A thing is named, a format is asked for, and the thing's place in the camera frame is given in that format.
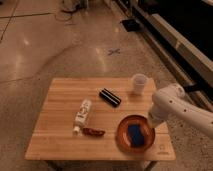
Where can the black rectangular box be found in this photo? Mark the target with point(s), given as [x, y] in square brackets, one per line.
[110, 97]

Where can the wooden table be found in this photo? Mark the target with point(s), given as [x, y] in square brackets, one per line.
[53, 137]

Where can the translucent plastic cup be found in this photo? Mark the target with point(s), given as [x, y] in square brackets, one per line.
[138, 83]

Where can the black floor box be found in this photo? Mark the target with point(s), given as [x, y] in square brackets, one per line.
[130, 25]

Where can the white tube bottle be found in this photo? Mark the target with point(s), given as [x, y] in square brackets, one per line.
[82, 116]

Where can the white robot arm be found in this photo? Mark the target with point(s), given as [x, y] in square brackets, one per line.
[169, 101]

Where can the blue sponge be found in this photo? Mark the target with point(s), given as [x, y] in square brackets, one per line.
[136, 137]

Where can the red chili pepper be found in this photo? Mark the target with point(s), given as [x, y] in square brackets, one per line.
[93, 132]

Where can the orange ceramic bowl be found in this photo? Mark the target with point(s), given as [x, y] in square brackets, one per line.
[123, 139]

